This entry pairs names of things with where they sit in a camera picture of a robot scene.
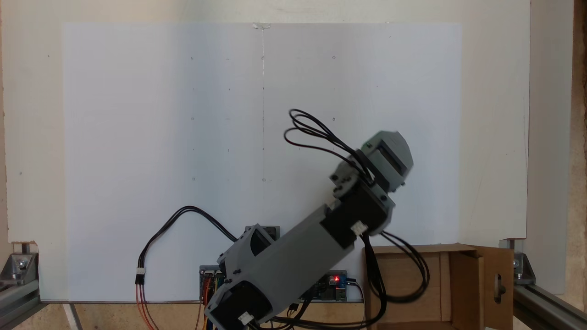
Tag blue circuit board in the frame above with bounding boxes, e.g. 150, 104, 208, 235
298, 270, 350, 303

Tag brown cardboard box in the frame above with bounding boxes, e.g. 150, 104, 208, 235
362, 243, 515, 330

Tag black gripper motor cable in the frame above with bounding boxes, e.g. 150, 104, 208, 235
283, 109, 373, 184

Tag black elbow motor cable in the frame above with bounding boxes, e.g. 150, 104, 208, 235
360, 231, 432, 330

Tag thin board power cable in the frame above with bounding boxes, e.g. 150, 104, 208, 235
346, 277, 366, 298

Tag metal corner bracket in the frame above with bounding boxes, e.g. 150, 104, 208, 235
0, 252, 39, 287
508, 238, 536, 286

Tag aluminium frame post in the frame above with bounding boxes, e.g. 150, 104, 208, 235
513, 283, 587, 330
0, 280, 43, 330

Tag circuit board with jumper wires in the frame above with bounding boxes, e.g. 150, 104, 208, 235
199, 265, 227, 303

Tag coloured jumper wires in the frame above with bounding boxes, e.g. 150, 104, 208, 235
202, 275, 226, 321

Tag black cable with white connector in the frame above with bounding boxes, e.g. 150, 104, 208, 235
135, 205, 239, 286

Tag red and orange wires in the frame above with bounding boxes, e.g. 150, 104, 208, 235
135, 283, 159, 330

